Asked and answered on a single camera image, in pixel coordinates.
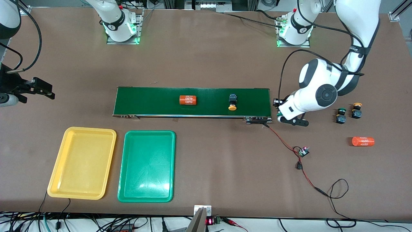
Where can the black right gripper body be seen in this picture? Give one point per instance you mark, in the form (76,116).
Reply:
(9,82)

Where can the yellow mushroom push button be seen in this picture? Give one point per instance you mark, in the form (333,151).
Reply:
(356,113)
(232,100)

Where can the green mushroom push button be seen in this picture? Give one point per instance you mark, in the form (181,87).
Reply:
(341,119)

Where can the orange 4680 battery cylinder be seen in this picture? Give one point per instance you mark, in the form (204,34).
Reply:
(188,100)
(363,141)

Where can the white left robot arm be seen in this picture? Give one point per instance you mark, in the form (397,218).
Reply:
(318,93)

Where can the small motor controller board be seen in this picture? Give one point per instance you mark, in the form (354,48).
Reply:
(303,152)

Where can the small black inline connector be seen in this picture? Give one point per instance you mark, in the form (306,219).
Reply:
(299,166)

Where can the yellow plastic tray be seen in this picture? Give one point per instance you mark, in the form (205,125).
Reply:
(82,164)

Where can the green conveyor belt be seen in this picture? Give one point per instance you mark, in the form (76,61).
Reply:
(161,111)

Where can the red clip lead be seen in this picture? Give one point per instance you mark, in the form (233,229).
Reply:
(231,221)

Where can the green plastic tray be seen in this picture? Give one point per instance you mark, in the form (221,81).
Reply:
(146,167)

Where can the red LED display module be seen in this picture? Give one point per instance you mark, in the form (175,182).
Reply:
(210,221)

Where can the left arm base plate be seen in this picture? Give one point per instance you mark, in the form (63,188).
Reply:
(293,45)

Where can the aluminium corner post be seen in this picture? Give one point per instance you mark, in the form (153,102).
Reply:
(396,14)
(25,10)

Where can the silver metal frame structure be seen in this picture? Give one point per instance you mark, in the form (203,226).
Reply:
(209,5)

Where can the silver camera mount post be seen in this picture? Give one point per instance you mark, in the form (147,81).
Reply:
(197,222)

